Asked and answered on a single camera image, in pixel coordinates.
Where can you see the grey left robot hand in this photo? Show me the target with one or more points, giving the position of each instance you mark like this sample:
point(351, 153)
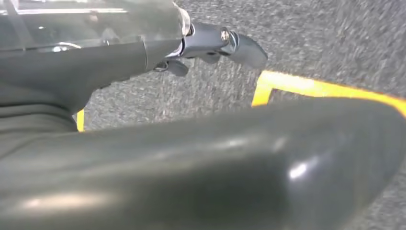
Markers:
point(190, 174)

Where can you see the yellow floor tape square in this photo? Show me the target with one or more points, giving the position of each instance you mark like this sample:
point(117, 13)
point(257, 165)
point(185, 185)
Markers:
point(285, 84)

